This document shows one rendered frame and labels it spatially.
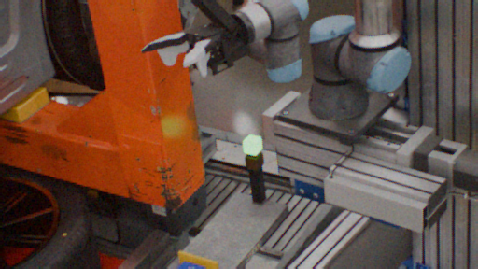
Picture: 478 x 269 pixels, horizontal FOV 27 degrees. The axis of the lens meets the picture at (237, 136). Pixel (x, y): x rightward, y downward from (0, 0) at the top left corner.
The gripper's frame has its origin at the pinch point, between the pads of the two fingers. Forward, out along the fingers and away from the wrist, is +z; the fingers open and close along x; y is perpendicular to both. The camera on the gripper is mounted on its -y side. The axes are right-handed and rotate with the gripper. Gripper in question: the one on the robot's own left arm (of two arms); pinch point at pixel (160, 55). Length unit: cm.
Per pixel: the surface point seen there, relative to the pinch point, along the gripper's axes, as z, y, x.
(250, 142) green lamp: -44, 52, 44
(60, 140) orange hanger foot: -8, 46, 84
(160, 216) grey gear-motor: -31, 83, 83
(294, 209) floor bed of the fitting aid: -82, 108, 84
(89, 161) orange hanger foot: -12, 52, 76
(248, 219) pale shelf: -38, 73, 44
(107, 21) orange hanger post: -18, 9, 54
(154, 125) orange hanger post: -21, 38, 50
